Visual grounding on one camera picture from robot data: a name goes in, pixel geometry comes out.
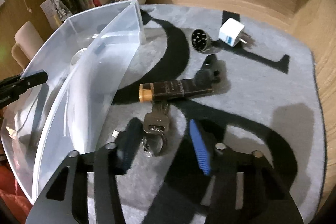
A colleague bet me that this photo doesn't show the white plug adapter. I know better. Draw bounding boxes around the white plug adapter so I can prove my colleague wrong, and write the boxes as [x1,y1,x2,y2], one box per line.
[219,18,254,47]

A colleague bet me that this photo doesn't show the grey rug with black letters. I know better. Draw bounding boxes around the grey rug with black letters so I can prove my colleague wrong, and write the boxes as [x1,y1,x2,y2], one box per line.
[100,5,326,223]

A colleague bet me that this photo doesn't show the small black clip device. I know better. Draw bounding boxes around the small black clip device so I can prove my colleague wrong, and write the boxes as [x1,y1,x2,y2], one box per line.
[194,54,221,86]

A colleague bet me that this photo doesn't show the black gold lipstick tube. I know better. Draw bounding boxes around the black gold lipstick tube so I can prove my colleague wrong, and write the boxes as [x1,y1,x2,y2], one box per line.
[139,79,214,102]

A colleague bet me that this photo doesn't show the silver keys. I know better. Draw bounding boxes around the silver keys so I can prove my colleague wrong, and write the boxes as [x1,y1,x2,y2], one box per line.
[141,101,170,157]

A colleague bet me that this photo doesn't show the white handheld lint shaver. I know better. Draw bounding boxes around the white handheld lint shaver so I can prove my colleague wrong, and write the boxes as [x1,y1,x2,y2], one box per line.
[70,48,87,66]

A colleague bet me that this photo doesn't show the clear plastic storage bin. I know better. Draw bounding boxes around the clear plastic storage bin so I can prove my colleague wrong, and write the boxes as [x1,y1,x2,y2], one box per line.
[1,0,145,202]

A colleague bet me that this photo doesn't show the handwritten white paper note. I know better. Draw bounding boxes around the handwritten white paper note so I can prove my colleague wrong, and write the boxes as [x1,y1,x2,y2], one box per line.
[40,0,62,30]

